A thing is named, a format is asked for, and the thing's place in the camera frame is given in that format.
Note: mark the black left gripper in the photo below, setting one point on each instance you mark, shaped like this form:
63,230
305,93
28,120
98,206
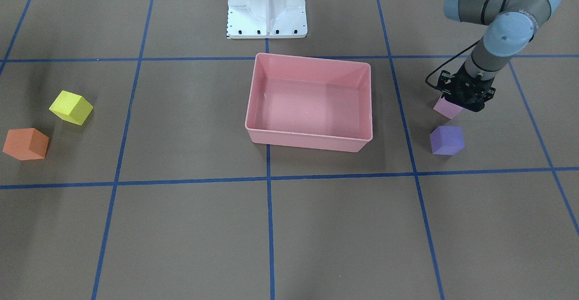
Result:
457,84

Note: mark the pink foam block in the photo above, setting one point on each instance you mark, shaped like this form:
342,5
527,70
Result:
446,108

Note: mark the purple foam block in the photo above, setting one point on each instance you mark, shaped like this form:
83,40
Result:
447,140

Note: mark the yellow foam block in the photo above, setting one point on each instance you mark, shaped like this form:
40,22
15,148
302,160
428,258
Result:
71,107

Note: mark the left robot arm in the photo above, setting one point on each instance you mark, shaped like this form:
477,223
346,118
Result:
510,26

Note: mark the pink plastic bin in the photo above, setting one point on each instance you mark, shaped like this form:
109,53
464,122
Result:
310,102

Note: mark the orange foam block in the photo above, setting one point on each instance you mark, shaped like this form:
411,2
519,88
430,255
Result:
26,144

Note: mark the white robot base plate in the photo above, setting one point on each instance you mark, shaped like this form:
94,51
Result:
261,19

